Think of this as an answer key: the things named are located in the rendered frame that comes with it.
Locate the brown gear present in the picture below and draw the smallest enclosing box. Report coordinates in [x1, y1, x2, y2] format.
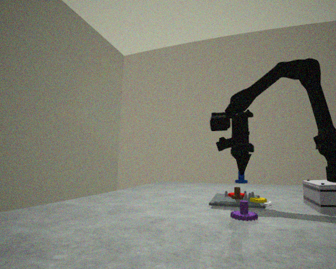
[231, 187, 243, 200]

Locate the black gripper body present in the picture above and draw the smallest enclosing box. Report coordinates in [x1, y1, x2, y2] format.
[231, 128, 254, 155]

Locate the purple gear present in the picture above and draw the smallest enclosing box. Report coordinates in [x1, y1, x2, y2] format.
[230, 200, 258, 221]

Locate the blue gear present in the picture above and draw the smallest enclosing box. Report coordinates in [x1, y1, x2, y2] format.
[236, 171, 248, 183]

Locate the yellow gear with black stripe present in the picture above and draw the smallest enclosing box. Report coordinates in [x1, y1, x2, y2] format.
[250, 197, 267, 203]

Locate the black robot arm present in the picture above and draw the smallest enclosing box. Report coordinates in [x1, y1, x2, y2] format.
[210, 58, 336, 183]

